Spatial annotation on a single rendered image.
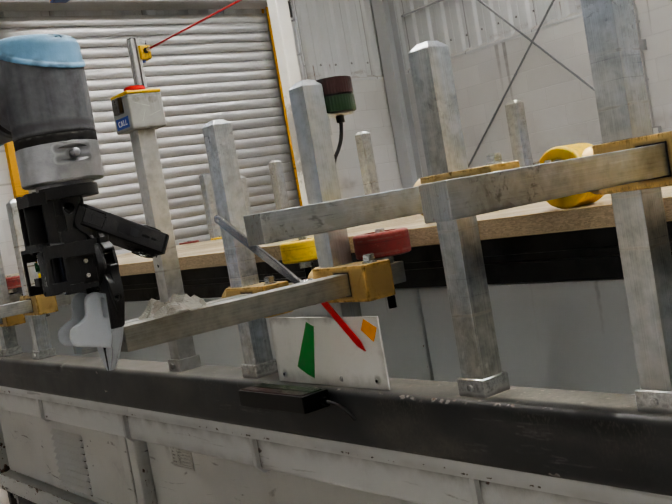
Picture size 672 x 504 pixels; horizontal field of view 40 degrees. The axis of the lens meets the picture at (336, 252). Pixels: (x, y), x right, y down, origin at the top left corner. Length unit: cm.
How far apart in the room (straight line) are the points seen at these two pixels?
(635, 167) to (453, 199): 23
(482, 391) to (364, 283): 23
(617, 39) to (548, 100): 925
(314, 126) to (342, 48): 1017
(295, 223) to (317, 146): 40
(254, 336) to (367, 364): 30
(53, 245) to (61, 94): 16
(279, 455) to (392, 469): 29
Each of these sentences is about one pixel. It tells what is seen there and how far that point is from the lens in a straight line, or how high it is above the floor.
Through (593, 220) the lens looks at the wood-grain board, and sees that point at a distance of 116.
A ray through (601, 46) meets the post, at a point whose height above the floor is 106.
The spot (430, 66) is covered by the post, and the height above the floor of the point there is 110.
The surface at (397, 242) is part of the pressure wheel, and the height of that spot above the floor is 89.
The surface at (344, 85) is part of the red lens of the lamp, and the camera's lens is 131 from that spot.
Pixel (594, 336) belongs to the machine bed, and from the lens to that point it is 127.
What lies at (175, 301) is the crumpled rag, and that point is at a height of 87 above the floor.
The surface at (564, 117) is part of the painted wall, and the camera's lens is 1006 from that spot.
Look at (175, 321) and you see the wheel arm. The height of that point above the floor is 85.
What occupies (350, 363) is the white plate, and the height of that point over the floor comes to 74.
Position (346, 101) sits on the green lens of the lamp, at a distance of 131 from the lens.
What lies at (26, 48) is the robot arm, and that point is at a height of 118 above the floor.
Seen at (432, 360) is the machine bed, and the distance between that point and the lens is 149.
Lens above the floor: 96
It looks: 3 degrees down
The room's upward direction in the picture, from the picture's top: 10 degrees counter-clockwise
